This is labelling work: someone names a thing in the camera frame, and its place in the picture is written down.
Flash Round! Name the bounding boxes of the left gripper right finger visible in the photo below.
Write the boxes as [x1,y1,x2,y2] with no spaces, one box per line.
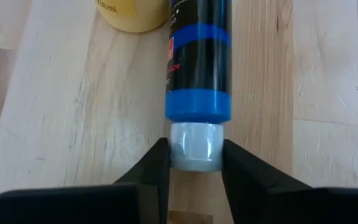
[221,138,358,224]

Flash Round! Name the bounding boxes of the tall yellow paint bottle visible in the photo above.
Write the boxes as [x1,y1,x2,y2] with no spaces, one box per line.
[94,0,171,34]

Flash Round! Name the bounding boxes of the light blue paint bottle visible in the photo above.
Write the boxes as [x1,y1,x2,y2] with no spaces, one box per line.
[165,0,232,172]

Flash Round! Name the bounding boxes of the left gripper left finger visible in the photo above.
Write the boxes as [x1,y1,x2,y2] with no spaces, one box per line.
[0,137,172,224]

